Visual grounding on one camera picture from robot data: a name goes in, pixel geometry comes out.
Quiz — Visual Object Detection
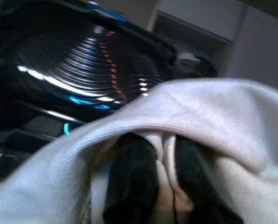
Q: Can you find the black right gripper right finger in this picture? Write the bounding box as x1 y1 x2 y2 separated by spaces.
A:
175 135 245 224

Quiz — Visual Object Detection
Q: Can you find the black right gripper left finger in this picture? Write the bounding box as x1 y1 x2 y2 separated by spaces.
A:
103 134 161 224

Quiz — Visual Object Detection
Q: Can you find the beige garment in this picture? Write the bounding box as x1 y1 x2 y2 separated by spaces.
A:
0 78 278 224

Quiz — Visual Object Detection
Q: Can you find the black top-load washing machine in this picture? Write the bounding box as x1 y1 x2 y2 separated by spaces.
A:
0 0 220 168

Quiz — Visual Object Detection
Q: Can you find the grey cabinet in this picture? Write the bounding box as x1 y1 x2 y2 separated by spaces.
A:
150 0 278 87

